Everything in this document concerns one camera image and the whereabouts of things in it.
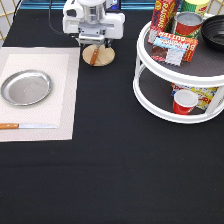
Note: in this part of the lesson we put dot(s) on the white two-tier turntable shelf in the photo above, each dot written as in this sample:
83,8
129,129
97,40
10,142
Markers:
152,80

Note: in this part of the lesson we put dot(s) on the red metal can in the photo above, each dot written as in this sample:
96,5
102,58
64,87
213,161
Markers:
187,24

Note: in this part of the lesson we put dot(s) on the yellow green canister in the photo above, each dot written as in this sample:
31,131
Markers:
197,6

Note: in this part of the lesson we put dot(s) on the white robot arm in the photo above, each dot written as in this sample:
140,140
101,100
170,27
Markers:
89,20

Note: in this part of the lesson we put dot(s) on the red plastic cup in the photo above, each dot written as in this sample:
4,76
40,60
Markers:
184,102

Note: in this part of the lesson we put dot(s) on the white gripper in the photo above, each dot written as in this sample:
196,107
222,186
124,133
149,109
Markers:
90,17

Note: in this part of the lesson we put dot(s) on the yellow box lower shelf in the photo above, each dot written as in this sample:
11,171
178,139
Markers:
205,95

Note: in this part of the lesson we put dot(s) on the beige woven placemat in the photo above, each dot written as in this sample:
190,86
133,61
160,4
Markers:
57,109

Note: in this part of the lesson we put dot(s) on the wooden handled knife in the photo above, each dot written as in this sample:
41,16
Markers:
26,126

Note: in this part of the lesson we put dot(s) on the round silver metal plate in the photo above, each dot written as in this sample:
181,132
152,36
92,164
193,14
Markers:
26,87

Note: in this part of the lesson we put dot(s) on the brown chocolate packet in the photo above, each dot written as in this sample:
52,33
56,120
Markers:
166,55

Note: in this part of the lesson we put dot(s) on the red raisins box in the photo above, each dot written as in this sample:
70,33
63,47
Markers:
164,12

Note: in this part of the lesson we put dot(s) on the wooden handled fork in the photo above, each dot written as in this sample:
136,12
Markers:
94,56

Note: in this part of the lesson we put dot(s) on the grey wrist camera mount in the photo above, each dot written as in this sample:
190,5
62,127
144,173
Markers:
88,39

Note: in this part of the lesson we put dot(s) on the orange butter box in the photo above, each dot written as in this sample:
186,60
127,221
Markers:
181,43

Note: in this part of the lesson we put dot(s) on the black bowl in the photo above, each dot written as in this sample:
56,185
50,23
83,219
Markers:
212,32

